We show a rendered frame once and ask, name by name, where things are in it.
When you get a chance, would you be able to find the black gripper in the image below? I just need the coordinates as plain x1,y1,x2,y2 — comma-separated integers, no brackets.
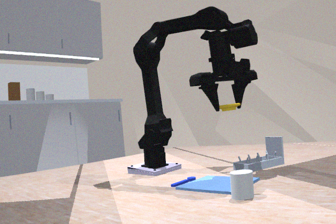
190,50,258,112

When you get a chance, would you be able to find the light blue flat mat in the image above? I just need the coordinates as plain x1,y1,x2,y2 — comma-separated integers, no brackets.
176,176,231,195

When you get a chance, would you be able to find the yellow round disc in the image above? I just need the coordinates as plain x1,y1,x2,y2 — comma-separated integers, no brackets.
219,103,240,112

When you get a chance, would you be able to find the grey cylinder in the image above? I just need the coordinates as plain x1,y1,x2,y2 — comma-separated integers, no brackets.
230,169,254,200

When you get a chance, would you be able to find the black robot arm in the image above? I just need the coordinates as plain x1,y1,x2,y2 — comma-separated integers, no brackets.
133,6,258,169

